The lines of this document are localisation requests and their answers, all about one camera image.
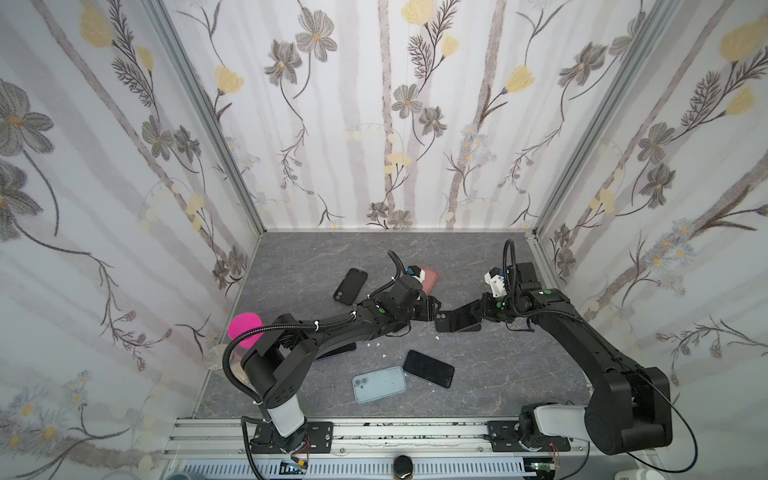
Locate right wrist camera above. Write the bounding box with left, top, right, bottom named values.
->
left=484, top=267, right=507, bottom=298

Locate magenta plastic goblet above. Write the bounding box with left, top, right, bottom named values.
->
left=228, top=312, right=263, bottom=350

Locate light blue phone case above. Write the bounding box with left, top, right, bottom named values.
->
left=352, top=366, right=407, bottom=404

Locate black round knob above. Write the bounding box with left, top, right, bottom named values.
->
left=392, top=455, right=414, bottom=480

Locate pink phone case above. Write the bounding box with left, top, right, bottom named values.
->
left=420, top=267, right=439, bottom=295

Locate blue-edged phone left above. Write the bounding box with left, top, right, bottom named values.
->
left=317, top=343, right=357, bottom=360

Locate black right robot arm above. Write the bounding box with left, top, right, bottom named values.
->
left=472, top=263, right=673, bottom=455

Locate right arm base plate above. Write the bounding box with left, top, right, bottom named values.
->
left=485, top=420, right=571, bottom=453

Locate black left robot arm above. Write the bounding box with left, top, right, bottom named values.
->
left=240, top=275, right=441, bottom=443

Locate aluminium mounting rail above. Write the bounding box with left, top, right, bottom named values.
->
left=161, top=417, right=655, bottom=463

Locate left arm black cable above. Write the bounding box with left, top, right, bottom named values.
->
left=221, top=323, right=319, bottom=404

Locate black phone front centre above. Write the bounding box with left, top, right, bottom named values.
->
left=403, top=350, right=455, bottom=389

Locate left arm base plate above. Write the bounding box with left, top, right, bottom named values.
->
left=248, top=421, right=334, bottom=455

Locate black phone case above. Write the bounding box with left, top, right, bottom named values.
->
left=434, top=304, right=481, bottom=333
left=332, top=268, right=368, bottom=306

